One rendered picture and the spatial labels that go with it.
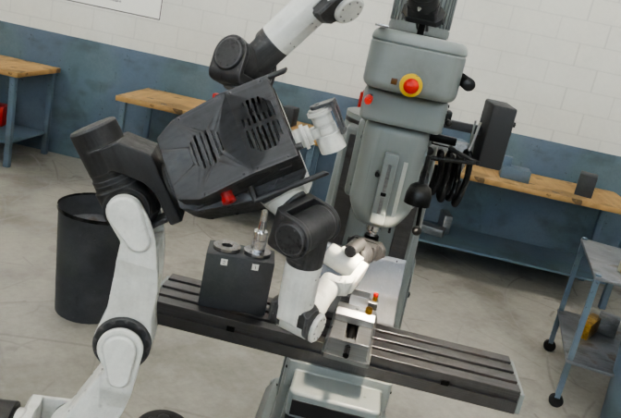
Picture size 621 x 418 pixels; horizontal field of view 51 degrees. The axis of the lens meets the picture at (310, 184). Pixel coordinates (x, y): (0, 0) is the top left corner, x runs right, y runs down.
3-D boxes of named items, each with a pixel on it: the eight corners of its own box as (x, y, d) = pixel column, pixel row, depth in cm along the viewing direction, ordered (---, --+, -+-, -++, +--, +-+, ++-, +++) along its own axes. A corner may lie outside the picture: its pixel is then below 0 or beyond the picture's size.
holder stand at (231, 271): (264, 316, 212) (275, 260, 207) (197, 305, 209) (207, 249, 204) (264, 300, 223) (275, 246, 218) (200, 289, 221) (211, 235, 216)
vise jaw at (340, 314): (372, 329, 202) (375, 318, 201) (334, 319, 204) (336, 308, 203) (373, 321, 208) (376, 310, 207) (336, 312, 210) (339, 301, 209)
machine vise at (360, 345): (368, 369, 193) (376, 336, 190) (320, 355, 194) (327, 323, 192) (376, 319, 226) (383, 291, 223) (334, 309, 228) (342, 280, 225)
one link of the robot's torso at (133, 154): (61, 140, 146) (133, 111, 145) (76, 129, 158) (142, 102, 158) (115, 247, 154) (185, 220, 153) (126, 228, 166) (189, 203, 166)
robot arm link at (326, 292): (342, 302, 178) (305, 353, 165) (310, 288, 182) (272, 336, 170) (344, 276, 171) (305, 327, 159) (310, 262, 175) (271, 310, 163)
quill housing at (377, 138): (407, 237, 194) (434, 133, 186) (341, 221, 195) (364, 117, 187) (407, 219, 212) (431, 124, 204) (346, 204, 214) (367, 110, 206)
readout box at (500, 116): (504, 172, 215) (521, 110, 209) (476, 165, 215) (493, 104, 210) (494, 160, 234) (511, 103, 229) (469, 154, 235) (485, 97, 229)
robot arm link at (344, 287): (365, 274, 187) (343, 304, 178) (339, 257, 190) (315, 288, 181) (371, 260, 183) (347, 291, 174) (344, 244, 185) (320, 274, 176)
